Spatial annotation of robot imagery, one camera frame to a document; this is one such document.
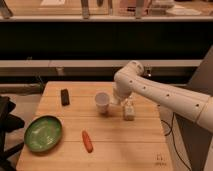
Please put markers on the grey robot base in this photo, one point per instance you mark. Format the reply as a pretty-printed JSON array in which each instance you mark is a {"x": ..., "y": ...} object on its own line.
[{"x": 196, "y": 139}]

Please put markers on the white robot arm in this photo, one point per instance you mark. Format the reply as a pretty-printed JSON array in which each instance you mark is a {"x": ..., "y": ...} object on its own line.
[{"x": 194, "y": 106}]

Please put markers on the white small bottle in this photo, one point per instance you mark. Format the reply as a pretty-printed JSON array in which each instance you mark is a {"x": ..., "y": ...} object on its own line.
[{"x": 128, "y": 110}]

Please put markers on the black rectangular block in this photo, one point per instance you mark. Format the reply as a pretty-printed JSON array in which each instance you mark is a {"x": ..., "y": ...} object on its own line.
[{"x": 65, "y": 97}]

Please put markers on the wooden table board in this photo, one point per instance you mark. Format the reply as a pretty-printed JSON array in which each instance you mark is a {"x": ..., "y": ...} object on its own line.
[{"x": 118, "y": 145}]

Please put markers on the orange carrot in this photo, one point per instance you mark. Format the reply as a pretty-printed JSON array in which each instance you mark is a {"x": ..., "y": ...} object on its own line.
[{"x": 87, "y": 142}]

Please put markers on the green plate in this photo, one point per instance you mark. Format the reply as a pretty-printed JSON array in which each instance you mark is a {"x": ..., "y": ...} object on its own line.
[{"x": 43, "y": 134}]

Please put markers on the black office chair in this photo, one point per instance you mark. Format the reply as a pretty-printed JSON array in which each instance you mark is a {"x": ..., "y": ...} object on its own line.
[{"x": 8, "y": 123}]

